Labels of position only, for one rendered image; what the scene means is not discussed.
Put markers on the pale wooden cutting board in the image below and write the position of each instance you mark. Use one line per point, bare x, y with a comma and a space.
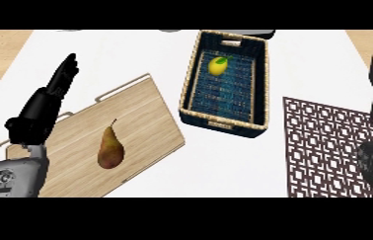
131, 119

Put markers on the brown white patterned placemat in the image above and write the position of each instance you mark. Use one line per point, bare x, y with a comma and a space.
320, 151

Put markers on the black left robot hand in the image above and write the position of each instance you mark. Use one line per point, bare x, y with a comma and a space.
41, 112

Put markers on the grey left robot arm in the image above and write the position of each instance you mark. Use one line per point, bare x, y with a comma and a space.
22, 178

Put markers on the small grey object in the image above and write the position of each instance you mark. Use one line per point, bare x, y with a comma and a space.
169, 30

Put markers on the dark grey appliance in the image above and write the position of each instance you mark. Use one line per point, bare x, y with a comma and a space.
252, 33

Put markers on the brown green pear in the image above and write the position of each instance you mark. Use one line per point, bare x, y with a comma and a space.
110, 151

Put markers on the yellow lemon with leaf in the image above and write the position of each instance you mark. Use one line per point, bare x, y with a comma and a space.
216, 67

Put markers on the dark blue wicker basket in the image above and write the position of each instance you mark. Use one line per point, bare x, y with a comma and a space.
222, 99

